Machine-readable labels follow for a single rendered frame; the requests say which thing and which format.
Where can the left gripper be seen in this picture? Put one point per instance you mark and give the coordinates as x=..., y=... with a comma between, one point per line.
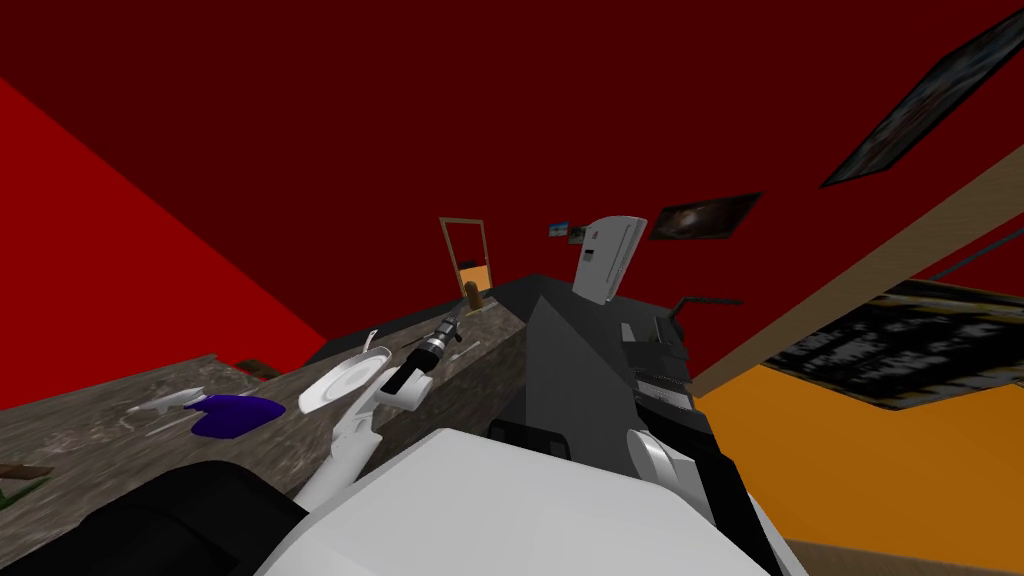
x=448, y=330

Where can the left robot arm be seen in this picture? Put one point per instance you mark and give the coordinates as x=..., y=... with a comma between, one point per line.
x=352, y=436

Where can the grey knife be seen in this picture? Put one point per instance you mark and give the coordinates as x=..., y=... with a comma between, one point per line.
x=464, y=350

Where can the brown bottle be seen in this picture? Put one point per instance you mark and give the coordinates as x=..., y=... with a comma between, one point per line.
x=474, y=297

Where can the wooden framed doorway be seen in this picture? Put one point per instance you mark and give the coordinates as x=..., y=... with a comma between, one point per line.
x=464, y=256

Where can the white plate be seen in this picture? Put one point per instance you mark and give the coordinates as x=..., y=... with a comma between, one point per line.
x=344, y=380

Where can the grey refrigerator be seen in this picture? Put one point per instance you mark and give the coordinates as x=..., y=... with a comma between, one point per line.
x=606, y=256

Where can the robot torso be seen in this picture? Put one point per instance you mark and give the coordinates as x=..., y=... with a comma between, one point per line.
x=512, y=512

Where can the black stove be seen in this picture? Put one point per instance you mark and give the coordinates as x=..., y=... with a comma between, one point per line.
x=660, y=372

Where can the purple bowl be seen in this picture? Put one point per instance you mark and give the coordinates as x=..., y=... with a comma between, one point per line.
x=236, y=416

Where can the white spray bottle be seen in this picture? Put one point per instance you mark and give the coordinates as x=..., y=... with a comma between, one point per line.
x=172, y=400

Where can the black and yellow rug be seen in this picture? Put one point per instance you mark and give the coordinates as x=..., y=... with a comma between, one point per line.
x=904, y=344

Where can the small blue wall picture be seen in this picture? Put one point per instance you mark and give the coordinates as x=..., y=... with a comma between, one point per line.
x=558, y=230

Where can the dark galaxy wall picture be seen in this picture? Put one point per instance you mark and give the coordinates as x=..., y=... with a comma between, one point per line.
x=704, y=217

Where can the large dark wall picture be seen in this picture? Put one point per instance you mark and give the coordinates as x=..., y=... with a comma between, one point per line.
x=928, y=100

